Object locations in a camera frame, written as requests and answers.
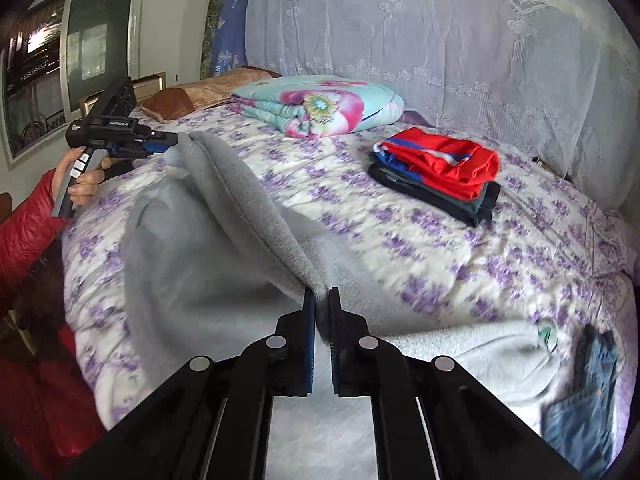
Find grey sweatpants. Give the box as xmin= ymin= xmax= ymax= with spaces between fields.
xmin=124 ymin=133 xmax=544 ymax=479

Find left hand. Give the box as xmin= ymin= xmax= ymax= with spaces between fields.
xmin=51 ymin=148 xmax=112 ymax=206

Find brown orange pillow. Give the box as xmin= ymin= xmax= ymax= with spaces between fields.
xmin=140 ymin=66 xmax=279 ymax=122

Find glass door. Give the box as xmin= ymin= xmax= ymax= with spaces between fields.
xmin=1 ymin=0 xmax=142 ymax=170

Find blue patterned fabric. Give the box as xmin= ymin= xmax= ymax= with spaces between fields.
xmin=208 ymin=0 xmax=248 ymax=76

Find red jacket left sleeve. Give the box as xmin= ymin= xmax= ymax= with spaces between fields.
xmin=0 ymin=169 xmax=67 ymax=295

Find blue jeans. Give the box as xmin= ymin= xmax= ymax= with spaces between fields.
xmin=541 ymin=325 xmax=618 ymax=479

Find floral folded quilt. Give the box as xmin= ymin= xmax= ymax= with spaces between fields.
xmin=230 ymin=75 xmax=405 ymax=139

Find purple floral bedspread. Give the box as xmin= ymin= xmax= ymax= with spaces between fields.
xmin=62 ymin=107 xmax=638 ymax=431

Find dark folded clothes stack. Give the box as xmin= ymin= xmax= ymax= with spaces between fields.
xmin=368 ymin=162 xmax=501 ymax=228

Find red folded shorts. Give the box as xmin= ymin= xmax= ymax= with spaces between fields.
xmin=373 ymin=127 xmax=500 ymax=202

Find lavender lace headboard cover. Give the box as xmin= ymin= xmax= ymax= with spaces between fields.
xmin=246 ymin=0 xmax=639 ymax=211

